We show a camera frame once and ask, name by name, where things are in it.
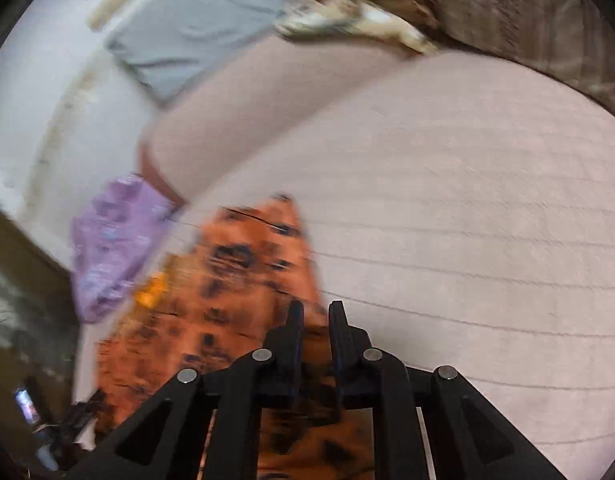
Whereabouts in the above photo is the pink bolster cushion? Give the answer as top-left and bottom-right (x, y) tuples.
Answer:
(139, 42), (441, 207)

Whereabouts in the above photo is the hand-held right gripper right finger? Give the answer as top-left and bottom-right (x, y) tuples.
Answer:
(329, 301), (568, 480)

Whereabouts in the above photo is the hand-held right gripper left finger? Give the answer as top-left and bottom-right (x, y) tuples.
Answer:
(62, 301), (305, 480)

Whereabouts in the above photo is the brown blanket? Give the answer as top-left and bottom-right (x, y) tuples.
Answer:
(422, 0), (615, 123)

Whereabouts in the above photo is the beige patterned cloth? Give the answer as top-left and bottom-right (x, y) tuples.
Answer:
(275, 0), (438, 53)

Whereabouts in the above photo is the grey pillow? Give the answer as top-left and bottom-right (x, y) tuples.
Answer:
(105, 0), (293, 106)

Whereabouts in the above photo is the orange black floral cloth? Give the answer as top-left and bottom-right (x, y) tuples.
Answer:
(95, 192), (378, 480)

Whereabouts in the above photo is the pink quilted mattress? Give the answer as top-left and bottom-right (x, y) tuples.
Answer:
(75, 52), (615, 480)

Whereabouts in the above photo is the purple floral cloth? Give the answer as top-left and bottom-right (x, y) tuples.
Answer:
(70, 172), (181, 323)

